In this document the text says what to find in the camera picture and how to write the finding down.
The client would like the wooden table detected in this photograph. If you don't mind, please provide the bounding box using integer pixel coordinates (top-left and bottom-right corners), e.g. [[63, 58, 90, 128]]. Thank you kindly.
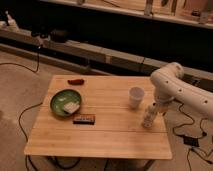
[[24, 75, 172, 160]]

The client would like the white spray bottle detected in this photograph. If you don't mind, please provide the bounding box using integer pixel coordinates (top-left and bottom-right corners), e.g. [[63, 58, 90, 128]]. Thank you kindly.
[[5, 11, 19, 31]]

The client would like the clear plastic bottle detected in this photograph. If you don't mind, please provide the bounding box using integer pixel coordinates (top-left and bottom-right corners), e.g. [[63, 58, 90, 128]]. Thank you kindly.
[[142, 103, 157, 128]]

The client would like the black floor cable left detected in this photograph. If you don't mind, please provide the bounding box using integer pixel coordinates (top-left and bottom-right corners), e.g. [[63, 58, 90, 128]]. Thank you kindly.
[[0, 44, 44, 171]]

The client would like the black power adapter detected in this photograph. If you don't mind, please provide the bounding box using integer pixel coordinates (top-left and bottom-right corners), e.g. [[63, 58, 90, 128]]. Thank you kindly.
[[183, 137, 199, 147]]

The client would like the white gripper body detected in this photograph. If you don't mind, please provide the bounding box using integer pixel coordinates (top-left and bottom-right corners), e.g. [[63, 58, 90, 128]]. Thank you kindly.
[[153, 99, 172, 114]]

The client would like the white paper cup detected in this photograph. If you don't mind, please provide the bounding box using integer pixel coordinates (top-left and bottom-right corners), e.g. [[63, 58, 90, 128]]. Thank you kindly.
[[129, 87, 145, 109]]

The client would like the red sausage toy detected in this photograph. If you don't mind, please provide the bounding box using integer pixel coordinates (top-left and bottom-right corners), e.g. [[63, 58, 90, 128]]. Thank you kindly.
[[67, 79, 84, 85]]

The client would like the brown chocolate bar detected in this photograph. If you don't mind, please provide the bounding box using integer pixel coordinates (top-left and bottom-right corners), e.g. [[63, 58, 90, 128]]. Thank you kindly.
[[73, 114, 95, 125]]

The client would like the black device on ledge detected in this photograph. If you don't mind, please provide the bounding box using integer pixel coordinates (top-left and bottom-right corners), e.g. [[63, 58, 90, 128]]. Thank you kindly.
[[50, 29, 68, 43]]

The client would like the green plate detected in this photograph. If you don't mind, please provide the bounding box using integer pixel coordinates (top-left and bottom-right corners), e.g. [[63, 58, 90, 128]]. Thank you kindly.
[[50, 89, 82, 117]]

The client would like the black cable right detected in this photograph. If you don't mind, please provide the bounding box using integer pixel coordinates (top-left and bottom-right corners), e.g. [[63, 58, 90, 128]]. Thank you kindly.
[[171, 103, 213, 171]]

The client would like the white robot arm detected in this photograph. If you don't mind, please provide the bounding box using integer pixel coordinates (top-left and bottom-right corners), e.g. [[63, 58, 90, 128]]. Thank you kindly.
[[150, 62, 213, 121]]

